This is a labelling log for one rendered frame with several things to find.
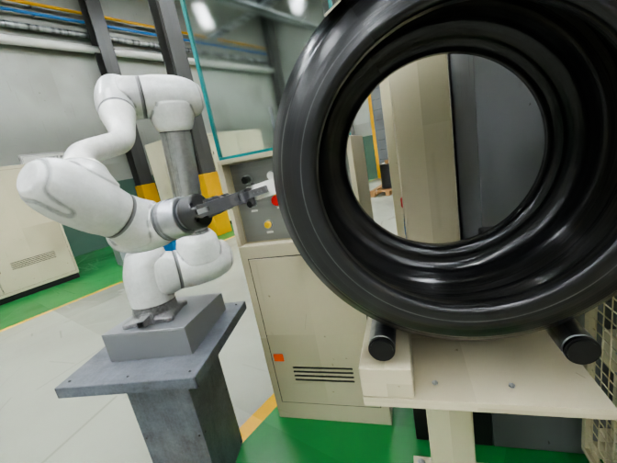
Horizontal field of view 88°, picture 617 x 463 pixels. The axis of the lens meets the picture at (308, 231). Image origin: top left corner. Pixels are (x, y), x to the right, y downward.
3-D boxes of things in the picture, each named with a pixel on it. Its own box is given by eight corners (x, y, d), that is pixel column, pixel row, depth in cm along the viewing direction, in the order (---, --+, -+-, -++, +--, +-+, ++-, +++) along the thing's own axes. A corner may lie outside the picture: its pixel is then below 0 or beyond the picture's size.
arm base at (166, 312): (115, 335, 109) (110, 321, 108) (144, 310, 131) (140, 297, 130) (168, 326, 110) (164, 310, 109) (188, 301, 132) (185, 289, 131)
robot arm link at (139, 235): (183, 250, 74) (133, 231, 62) (133, 264, 79) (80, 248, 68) (185, 208, 78) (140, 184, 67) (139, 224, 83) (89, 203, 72)
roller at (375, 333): (375, 266, 86) (390, 258, 85) (386, 279, 87) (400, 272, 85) (362, 344, 54) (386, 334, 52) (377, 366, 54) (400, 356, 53)
